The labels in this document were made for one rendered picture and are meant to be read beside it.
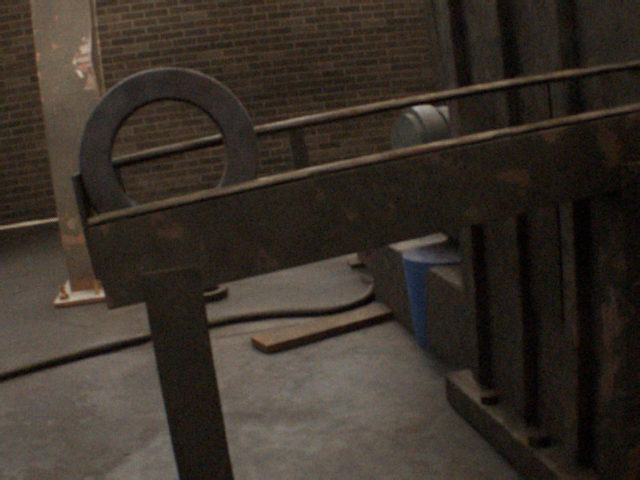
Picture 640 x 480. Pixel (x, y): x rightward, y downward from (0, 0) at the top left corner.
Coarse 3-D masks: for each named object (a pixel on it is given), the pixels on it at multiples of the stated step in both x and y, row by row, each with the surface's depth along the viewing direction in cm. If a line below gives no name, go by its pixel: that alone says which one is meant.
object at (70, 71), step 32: (32, 0) 296; (64, 0) 299; (64, 32) 301; (96, 32) 332; (64, 64) 303; (96, 64) 334; (64, 96) 305; (96, 96) 308; (64, 128) 307; (64, 160) 310; (64, 192) 312; (64, 224) 314; (64, 288) 310; (96, 288) 312
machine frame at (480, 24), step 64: (448, 0) 142; (512, 0) 121; (576, 0) 101; (448, 64) 147; (512, 64) 123; (576, 64) 104; (512, 256) 131; (576, 256) 109; (512, 320) 135; (576, 320) 111; (448, 384) 167; (512, 384) 145; (576, 384) 113; (512, 448) 134; (576, 448) 115
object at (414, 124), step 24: (408, 120) 210; (432, 120) 204; (408, 144) 214; (432, 240) 234; (384, 264) 242; (384, 288) 247; (432, 288) 197; (456, 288) 180; (408, 312) 223; (432, 312) 200; (456, 312) 181; (432, 336) 203; (456, 336) 184; (456, 360) 186
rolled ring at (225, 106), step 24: (144, 72) 72; (168, 72) 72; (192, 72) 73; (120, 96) 72; (144, 96) 72; (168, 96) 73; (192, 96) 73; (216, 96) 74; (96, 120) 72; (120, 120) 72; (216, 120) 74; (240, 120) 75; (96, 144) 72; (240, 144) 75; (96, 168) 72; (240, 168) 75; (96, 192) 73; (120, 192) 74
